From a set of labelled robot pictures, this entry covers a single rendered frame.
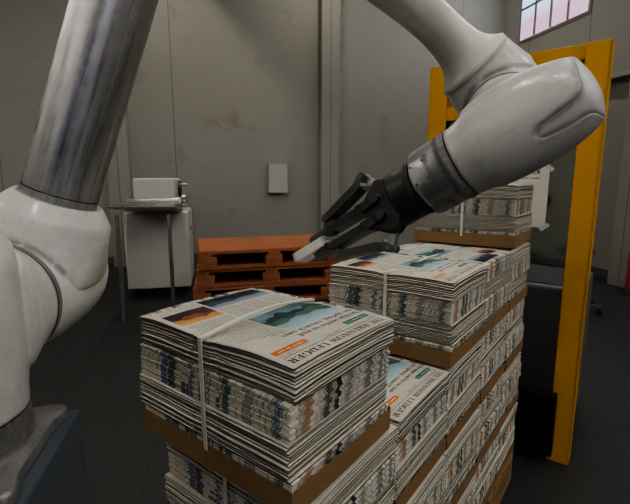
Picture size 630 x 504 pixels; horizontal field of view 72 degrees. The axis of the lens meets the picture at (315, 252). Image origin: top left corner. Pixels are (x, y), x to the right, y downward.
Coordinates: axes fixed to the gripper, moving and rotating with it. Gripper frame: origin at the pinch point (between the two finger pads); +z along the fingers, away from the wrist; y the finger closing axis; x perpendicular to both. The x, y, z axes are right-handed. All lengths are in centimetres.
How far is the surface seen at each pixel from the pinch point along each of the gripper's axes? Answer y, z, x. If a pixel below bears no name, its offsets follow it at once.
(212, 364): 12.0, 18.4, -10.0
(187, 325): 4.0, 23.3, -9.6
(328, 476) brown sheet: 32.9, 11.6, 1.5
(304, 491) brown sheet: 33.1, 11.3, -4.5
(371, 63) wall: -454, 172, 536
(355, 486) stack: 37.3, 15.2, 11.1
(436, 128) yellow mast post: -83, 15, 148
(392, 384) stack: 23.8, 19.0, 38.7
